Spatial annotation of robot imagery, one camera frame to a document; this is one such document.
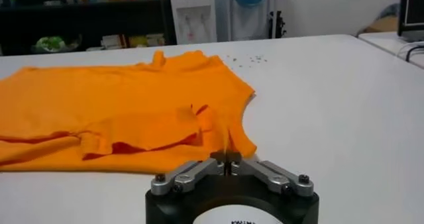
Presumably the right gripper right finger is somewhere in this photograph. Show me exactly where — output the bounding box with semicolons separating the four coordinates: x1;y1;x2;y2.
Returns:
228;151;315;198

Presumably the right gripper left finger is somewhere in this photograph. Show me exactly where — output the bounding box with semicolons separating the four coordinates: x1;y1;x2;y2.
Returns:
150;151;229;196

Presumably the orange t-shirt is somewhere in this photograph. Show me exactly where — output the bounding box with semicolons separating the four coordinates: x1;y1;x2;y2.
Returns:
0;49;258;175

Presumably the grey clothes pile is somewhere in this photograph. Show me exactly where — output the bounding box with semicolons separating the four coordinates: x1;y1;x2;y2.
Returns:
377;2;400;19

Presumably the beige green box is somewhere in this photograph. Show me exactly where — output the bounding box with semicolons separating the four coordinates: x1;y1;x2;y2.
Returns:
146;33;166;47

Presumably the yellow green box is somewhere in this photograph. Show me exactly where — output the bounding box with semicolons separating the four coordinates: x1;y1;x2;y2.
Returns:
128;35;148;48

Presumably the black tripod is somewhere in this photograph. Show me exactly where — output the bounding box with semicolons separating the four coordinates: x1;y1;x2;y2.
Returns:
268;10;287;39

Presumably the white jug rack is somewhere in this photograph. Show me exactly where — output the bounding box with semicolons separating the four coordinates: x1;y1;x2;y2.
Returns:
227;0;276;42

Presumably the white and red box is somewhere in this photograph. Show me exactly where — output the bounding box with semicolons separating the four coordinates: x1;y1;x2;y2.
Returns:
100;34;127;50

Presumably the white water dispenser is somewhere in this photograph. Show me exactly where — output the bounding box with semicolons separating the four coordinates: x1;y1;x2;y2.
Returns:
169;0;218;46

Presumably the white side table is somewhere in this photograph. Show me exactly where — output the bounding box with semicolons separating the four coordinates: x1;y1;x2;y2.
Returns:
357;31;424;70

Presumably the large cardboard box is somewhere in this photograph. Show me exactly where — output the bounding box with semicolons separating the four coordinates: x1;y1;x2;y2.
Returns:
356;15;399;36

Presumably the black shelving unit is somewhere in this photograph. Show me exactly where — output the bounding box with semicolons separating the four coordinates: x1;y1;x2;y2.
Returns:
0;0;177;57

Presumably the green plastic bag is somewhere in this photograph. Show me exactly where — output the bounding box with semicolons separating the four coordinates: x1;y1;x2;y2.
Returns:
31;34;83;54

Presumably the grey laptop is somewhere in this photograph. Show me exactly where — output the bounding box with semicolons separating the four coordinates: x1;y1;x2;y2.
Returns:
397;0;424;42

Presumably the white laptop cable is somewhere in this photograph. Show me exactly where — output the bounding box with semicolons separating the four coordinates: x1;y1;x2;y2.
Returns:
396;41;424;62

